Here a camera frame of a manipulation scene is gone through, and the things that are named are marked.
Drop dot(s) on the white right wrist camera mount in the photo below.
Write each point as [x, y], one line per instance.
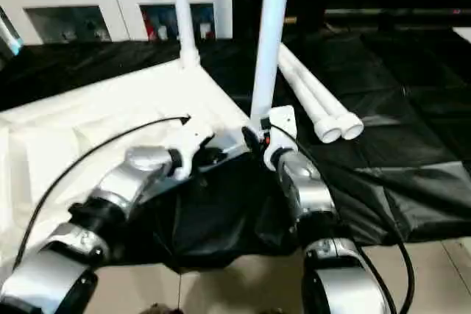
[283, 126]

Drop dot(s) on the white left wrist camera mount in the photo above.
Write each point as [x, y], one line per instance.
[187, 137]

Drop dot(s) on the black work surface mat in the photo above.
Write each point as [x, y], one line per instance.
[228, 218]

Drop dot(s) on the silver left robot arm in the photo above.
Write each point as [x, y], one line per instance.
[110, 189]

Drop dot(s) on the grey metal bar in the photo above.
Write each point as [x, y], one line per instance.
[404, 15]

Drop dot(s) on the white teal patterned roll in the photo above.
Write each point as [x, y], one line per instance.
[13, 40]

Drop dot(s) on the white plastic table leg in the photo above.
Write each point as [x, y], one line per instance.
[270, 34]
[309, 100]
[185, 9]
[324, 89]

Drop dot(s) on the red item in cabinet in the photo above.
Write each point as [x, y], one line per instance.
[146, 25]

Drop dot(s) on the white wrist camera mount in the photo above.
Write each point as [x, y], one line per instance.
[187, 137]
[283, 126]

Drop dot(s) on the white plastic table top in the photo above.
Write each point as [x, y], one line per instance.
[73, 145]

